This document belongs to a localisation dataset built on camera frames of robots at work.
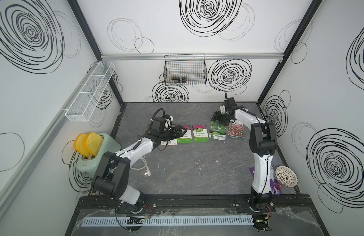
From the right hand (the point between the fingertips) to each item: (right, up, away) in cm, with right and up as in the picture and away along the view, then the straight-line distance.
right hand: (218, 119), depth 103 cm
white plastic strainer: (+34, -32, -20) cm, 51 cm away
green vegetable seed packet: (-1, -8, -1) cm, 8 cm away
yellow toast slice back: (-77, -12, -29) cm, 83 cm away
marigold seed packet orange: (-32, -15, -6) cm, 36 cm away
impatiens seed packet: (-13, -10, -1) cm, 16 cm away
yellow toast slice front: (-72, -12, -26) cm, 78 cm away
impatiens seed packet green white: (-22, -13, -3) cm, 26 cm away
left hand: (-26, -7, -16) cm, 31 cm away
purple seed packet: (+24, -35, -27) cm, 50 cm away
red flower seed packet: (+13, -8, 0) cm, 15 cm away
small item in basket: (-29, +25, -14) cm, 40 cm away
